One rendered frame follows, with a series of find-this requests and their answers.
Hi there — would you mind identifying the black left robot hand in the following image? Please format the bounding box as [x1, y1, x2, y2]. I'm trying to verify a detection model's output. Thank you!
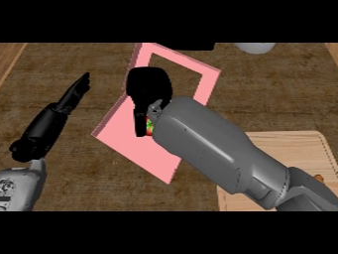
[8, 71, 92, 164]

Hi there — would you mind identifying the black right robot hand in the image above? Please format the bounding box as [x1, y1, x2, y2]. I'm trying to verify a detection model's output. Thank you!
[125, 66, 173, 138]

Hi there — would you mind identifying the red tomato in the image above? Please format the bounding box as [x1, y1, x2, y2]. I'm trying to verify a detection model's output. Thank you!
[145, 117, 157, 137]

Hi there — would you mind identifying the pink cutting board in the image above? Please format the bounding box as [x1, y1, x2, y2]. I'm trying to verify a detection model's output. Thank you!
[89, 43, 223, 186]

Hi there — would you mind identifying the tan cardboard box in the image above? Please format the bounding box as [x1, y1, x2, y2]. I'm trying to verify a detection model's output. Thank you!
[216, 130, 338, 212]

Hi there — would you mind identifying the pale grey round object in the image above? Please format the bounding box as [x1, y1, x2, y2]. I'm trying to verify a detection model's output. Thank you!
[234, 42, 277, 56]

